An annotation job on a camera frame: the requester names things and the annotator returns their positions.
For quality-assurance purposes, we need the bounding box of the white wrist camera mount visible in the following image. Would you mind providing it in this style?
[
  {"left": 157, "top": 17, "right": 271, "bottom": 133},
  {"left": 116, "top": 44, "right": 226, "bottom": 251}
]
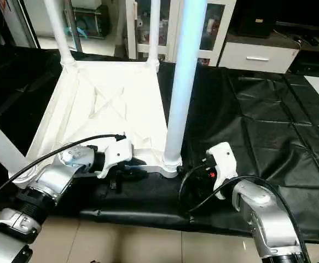
[
  {"left": 96, "top": 137, "right": 134, "bottom": 179},
  {"left": 206, "top": 142, "right": 239, "bottom": 200}
]

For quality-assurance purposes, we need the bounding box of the white plastic table top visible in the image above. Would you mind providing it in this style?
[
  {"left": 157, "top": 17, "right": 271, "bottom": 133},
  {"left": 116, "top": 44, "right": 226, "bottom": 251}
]
[{"left": 9, "top": 59, "right": 184, "bottom": 190}]

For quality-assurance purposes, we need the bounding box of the teal floor stand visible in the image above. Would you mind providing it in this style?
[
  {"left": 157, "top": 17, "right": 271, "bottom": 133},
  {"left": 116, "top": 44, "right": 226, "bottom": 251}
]
[{"left": 66, "top": 22, "right": 95, "bottom": 40}]

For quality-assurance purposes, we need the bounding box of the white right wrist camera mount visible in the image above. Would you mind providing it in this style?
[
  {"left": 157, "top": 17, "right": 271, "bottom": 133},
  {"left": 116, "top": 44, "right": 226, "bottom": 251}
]
[{"left": 206, "top": 142, "right": 239, "bottom": 200}]

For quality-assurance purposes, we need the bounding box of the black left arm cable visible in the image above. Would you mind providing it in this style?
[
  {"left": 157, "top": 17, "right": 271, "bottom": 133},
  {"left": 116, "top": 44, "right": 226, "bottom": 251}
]
[{"left": 0, "top": 134, "right": 126, "bottom": 211}]

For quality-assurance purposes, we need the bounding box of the white glass door cabinet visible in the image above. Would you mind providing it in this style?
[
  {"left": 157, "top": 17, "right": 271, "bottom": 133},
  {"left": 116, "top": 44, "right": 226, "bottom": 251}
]
[{"left": 125, "top": 0, "right": 237, "bottom": 66}]

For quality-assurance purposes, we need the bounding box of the black plastic mat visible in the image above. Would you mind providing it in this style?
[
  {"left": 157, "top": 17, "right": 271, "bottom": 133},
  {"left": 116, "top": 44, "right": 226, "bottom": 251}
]
[{"left": 0, "top": 47, "right": 319, "bottom": 244}]

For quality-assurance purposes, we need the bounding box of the black box device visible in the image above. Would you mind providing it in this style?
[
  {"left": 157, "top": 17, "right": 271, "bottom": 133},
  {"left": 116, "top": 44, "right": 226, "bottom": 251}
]
[{"left": 233, "top": 0, "right": 275, "bottom": 38}]

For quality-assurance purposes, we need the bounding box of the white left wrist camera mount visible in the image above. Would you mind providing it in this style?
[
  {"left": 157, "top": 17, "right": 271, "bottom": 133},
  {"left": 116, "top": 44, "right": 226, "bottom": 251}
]
[{"left": 96, "top": 137, "right": 134, "bottom": 179}]

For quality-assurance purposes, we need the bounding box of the white drawer unit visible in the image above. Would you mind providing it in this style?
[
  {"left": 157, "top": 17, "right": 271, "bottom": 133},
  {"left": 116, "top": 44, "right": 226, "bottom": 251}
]
[{"left": 218, "top": 41, "right": 301, "bottom": 75}]

